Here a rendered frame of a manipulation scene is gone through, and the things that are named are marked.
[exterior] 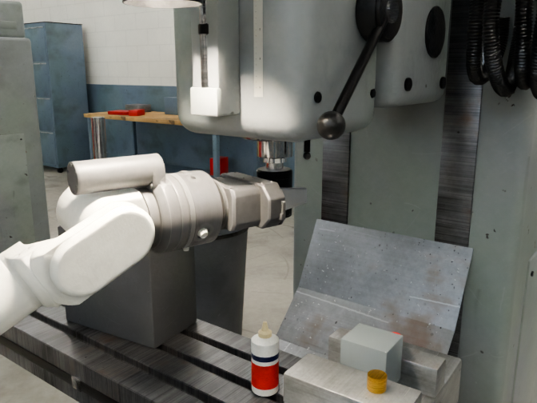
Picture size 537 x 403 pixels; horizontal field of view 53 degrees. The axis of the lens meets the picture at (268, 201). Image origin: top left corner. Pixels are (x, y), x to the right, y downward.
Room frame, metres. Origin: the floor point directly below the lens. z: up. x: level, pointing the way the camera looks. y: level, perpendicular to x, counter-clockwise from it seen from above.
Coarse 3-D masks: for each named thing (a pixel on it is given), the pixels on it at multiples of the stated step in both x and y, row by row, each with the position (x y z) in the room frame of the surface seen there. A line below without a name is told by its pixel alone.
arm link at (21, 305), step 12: (0, 264) 0.48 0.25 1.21; (0, 276) 0.47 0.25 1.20; (12, 276) 0.47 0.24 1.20; (0, 288) 0.46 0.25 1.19; (12, 288) 0.47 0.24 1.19; (0, 300) 0.46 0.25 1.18; (12, 300) 0.46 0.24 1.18; (24, 300) 0.47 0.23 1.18; (0, 312) 0.46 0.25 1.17; (12, 312) 0.46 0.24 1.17; (24, 312) 0.47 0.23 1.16; (0, 324) 0.46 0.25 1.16; (12, 324) 0.47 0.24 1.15
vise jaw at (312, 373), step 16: (304, 368) 0.59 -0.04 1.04; (320, 368) 0.59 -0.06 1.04; (336, 368) 0.59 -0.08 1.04; (352, 368) 0.59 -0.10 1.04; (288, 384) 0.57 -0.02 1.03; (304, 384) 0.56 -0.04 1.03; (320, 384) 0.55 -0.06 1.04; (336, 384) 0.55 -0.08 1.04; (352, 384) 0.55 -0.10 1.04; (288, 400) 0.57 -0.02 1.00; (304, 400) 0.56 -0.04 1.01; (320, 400) 0.54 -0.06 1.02; (336, 400) 0.53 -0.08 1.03; (352, 400) 0.52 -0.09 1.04; (368, 400) 0.52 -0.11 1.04; (384, 400) 0.52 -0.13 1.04; (400, 400) 0.52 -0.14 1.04; (416, 400) 0.52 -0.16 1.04
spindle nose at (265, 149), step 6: (258, 144) 0.68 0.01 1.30; (264, 144) 0.67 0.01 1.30; (270, 144) 0.67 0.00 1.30; (276, 144) 0.67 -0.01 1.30; (282, 144) 0.67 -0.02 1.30; (288, 144) 0.68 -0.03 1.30; (258, 150) 0.68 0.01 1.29; (264, 150) 0.67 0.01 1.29; (270, 150) 0.67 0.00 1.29; (276, 150) 0.67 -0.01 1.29; (282, 150) 0.67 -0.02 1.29; (288, 150) 0.68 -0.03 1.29; (258, 156) 0.68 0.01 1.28; (264, 156) 0.67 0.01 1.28; (270, 156) 0.67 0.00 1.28; (276, 156) 0.67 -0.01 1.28; (282, 156) 0.67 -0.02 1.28; (288, 156) 0.68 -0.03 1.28
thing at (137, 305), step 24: (144, 264) 0.83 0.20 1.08; (168, 264) 0.86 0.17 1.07; (192, 264) 0.92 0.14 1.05; (120, 288) 0.86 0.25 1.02; (144, 288) 0.83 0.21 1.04; (168, 288) 0.86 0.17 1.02; (192, 288) 0.92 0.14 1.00; (72, 312) 0.92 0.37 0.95; (96, 312) 0.89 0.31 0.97; (120, 312) 0.86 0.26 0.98; (144, 312) 0.84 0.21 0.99; (168, 312) 0.86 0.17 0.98; (192, 312) 0.92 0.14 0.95; (120, 336) 0.87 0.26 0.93; (144, 336) 0.84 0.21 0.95; (168, 336) 0.86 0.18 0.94
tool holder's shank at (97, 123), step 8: (96, 120) 0.95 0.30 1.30; (104, 120) 0.96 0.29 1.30; (96, 128) 0.95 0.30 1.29; (104, 128) 0.95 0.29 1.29; (96, 136) 0.95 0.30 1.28; (104, 136) 0.95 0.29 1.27; (96, 144) 0.95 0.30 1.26; (104, 144) 0.95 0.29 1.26; (96, 152) 0.95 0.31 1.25; (104, 152) 0.95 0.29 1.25
